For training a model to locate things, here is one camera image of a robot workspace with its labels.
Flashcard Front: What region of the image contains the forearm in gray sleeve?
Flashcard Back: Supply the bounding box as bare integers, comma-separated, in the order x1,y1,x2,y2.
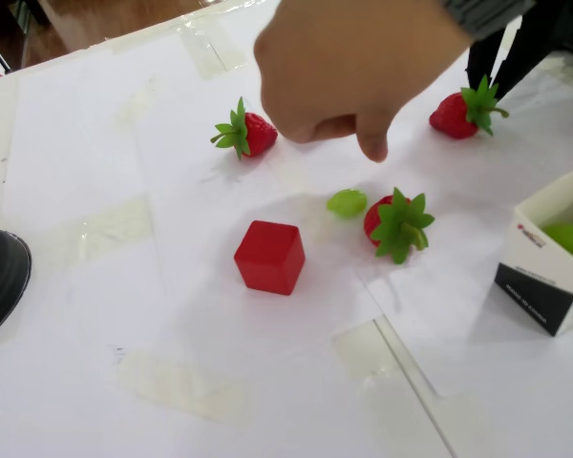
441,0,539,43

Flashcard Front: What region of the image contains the red strawberry with curved stem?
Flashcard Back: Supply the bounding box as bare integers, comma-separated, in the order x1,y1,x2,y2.
209,96,279,161

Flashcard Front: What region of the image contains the green plastic grape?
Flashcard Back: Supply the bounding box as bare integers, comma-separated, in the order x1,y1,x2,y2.
326,188,369,220
541,222,573,264

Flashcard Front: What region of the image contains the red strawberry with wide leaves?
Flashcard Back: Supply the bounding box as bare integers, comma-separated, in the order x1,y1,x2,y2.
363,186,436,265

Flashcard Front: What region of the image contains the bare human hand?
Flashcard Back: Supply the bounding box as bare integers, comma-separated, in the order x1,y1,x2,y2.
253,0,474,164

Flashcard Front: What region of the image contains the red strawberry with short stem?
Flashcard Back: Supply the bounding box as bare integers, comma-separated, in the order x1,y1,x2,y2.
428,73,511,140

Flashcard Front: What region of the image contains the clear tape strip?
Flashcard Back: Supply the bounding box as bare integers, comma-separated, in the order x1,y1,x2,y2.
174,18,249,80
331,317,412,383
112,350,254,424

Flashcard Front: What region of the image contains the red cube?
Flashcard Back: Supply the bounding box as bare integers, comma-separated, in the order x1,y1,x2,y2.
233,219,307,297

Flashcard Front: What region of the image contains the white and black cardboard box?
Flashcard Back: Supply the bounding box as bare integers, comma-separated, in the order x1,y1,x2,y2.
494,160,573,338

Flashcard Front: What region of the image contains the black round ribbed object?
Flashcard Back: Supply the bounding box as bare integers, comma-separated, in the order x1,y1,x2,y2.
0,225,33,343

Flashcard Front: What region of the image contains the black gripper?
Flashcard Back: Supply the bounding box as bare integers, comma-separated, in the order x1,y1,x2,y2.
465,0,562,100

